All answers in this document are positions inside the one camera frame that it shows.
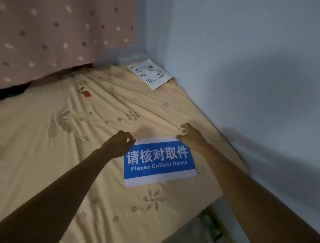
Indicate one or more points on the person's right forearm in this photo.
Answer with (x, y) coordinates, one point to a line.
(252, 197)

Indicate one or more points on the blue and white sign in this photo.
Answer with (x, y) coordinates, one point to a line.
(158, 162)

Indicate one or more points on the person's left hand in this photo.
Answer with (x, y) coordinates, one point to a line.
(117, 145)

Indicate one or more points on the person's left fingers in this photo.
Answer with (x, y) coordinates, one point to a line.
(130, 140)

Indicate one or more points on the person's right hand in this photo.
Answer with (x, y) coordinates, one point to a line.
(192, 139)

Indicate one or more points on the person's right fingers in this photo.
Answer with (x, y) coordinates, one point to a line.
(183, 131)

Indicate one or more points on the green object under bed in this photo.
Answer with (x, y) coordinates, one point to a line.
(210, 224)

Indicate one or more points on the white handwritten paper sheet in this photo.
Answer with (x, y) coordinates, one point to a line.
(150, 74)

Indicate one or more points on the small red tag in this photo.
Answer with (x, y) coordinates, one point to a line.
(86, 94)

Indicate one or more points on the pink dotted curtain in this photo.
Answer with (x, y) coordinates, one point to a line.
(62, 37)

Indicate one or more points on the person's left forearm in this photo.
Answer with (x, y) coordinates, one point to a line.
(50, 197)

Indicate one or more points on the yellow floral bed sheet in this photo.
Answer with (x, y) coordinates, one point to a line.
(100, 150)

